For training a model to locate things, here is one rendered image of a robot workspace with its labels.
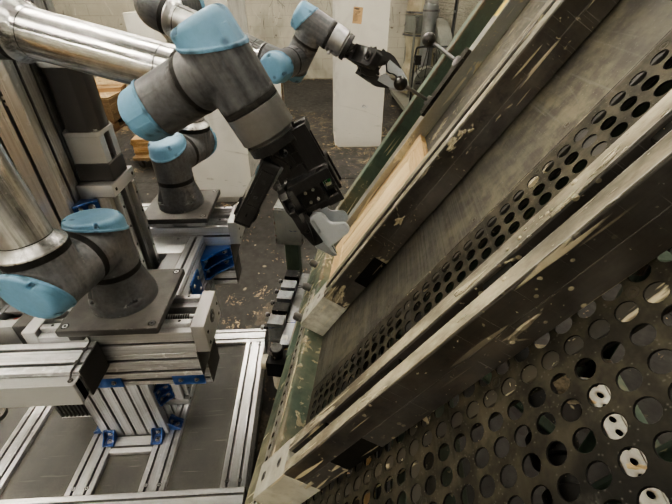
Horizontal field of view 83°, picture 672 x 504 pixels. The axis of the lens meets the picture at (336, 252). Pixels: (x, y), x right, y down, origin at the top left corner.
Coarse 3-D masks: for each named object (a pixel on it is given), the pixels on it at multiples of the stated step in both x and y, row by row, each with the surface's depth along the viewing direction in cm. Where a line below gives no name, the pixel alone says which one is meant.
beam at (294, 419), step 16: (336, 208) 161; (320, 256) 139; (320, 272) 125; (320, 288) 118; (304, 304) 122; (304, 336) 102; (320, 336) 104; (288, 352) 109; (304, 352) 97; (288, 368) 100; (304, 368) 94; (304, 384) 90; (288, 400) 86; (304, 400) 87; (272, 416) 91; (288, 416) 83; (304, 416) 85; (288, 432) 80; (256, 464) 83; (256, 480) 78
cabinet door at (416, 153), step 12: (420, 144) 107; (408, 156) 112; (420, 156) 101; (396, 168) 117; (408, 168) 106; (396, 180) 111; (384, 192) 117; (396, 192) 105; (372, 204) 122; (384, 204) 110; (360, 216) 128; (372, 216) 115; (360, 228) 121; (348, 240) 128; (348, 252) 119; (336, 264) 124
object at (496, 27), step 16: (512, 0) 92; (528, 0) 92; (496, 16) 95; (512, 16) 94; (496, 32) 96; (480, 48) 99; (464, 64) 101; (480, 64) 101; (464, 80) 103; (448, 96) 106; (432, 112) 109; (416, 128) 112; (400, 144) 119; (384, 176) 122; (368, 192) 126; (352, 224) 133
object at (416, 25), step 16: (416, 0) 570; (416, 16) 577; (432, 16) 556; (416, 32) 588; (448, 32) 557; (416, 48) 528; (432, 48) 584; (416, 64) 540; (432, 64) 628; (416, 80) 575; (400, 96) 640
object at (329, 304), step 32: (576, 0) 57; (608, 0) 56; (544, 32) 59; (576, 32) 59; (512, 64) 62; (544, 64) 62; (480, 96) 67; (512, 96) 65; (448, 128) 74; (480, 128) 68; (448, 160) 72; (416, 192) 77; (448, 192) 76; (384, 224) 82; (416, 224) 81; (352, 256) 90; (384, 256) 87; (352, 288) 93; (320, 320) 100
